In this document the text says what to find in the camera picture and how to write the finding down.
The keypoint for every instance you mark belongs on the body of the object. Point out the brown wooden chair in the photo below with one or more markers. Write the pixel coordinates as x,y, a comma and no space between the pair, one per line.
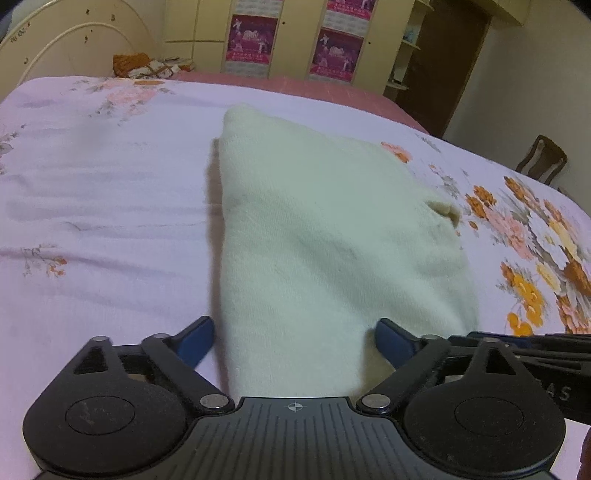
545,159

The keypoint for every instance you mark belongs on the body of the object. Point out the orange cloth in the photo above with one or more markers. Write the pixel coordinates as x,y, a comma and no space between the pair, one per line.
129,64

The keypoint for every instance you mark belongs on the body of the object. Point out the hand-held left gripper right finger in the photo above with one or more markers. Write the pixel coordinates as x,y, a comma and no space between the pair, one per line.
392,342

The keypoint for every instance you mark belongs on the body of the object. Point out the patterned brown white cloth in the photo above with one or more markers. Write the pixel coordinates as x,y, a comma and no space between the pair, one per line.
161,68

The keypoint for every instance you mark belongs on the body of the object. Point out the cream wooden headboard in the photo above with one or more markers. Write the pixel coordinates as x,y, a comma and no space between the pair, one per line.
74,46

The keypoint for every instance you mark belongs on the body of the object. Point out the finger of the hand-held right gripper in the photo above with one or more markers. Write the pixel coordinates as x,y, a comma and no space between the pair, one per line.
545,344

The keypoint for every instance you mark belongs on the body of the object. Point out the floral lilac bed sheet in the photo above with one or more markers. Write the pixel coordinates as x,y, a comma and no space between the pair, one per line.
106,194

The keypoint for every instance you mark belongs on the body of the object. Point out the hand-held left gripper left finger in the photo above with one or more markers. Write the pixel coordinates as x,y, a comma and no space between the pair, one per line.
199,342

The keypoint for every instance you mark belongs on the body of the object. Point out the brown wooden door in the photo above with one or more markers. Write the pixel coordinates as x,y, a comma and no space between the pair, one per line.
450,60

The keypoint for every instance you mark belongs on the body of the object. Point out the cream corner shelf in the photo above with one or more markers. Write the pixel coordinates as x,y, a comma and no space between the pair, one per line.
406,50

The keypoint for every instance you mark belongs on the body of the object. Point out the pink bedspread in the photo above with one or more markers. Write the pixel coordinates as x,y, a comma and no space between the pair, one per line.
323,90

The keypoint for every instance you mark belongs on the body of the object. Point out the cream wardrobe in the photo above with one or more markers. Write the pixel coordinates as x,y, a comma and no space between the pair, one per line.
295,41

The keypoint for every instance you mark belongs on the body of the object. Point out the purple wall poster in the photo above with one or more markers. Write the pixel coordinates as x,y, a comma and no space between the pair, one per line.
251,44
348,7
258,6
336,53

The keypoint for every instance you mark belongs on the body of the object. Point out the cream white towel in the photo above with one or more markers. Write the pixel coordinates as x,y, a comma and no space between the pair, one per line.
337,249

